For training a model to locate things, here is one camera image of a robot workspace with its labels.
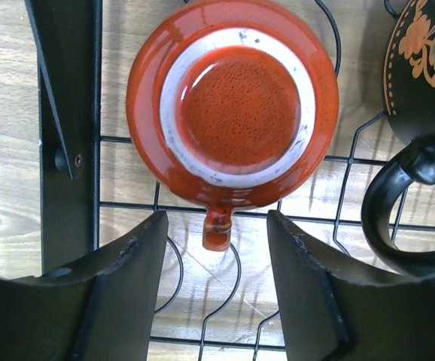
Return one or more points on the small orange black cup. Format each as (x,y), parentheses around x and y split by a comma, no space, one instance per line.
(232,105)

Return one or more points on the black wire dish rack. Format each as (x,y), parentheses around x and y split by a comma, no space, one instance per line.
(68,38)

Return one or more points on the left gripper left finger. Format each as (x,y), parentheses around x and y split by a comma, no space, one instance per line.
(98,307)

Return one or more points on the black skull pattern mug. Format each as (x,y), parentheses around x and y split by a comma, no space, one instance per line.
(409,97)

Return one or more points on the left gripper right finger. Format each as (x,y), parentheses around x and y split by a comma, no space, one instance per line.
(335,307)

